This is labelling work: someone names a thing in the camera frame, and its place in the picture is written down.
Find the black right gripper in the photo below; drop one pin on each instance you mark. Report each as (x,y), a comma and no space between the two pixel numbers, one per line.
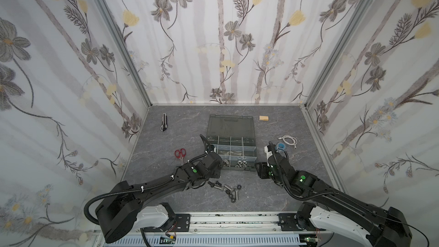
(271,158)

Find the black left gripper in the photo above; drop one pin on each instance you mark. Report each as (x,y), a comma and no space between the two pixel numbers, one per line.
(212,156)

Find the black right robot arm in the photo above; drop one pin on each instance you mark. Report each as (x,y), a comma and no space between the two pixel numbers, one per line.
(326,208)

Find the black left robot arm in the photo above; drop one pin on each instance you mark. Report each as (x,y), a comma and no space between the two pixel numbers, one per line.
(117,212)

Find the black hex bolt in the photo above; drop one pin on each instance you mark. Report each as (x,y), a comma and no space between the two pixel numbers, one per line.
(215,185)

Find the blue tape roll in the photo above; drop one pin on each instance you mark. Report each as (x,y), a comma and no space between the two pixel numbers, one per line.
(281,146)

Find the grey plastic organizer box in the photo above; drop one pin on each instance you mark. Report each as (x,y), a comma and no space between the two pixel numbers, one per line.
(234,140)

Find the small wooden block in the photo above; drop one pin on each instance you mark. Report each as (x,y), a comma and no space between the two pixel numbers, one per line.
(263,118)

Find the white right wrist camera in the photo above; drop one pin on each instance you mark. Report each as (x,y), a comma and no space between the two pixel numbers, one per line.
(268,152)

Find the red handled scissors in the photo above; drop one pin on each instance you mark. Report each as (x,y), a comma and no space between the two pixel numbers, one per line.
(180,154)

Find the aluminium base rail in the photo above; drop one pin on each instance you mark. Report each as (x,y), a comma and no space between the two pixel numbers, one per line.
(221,229)

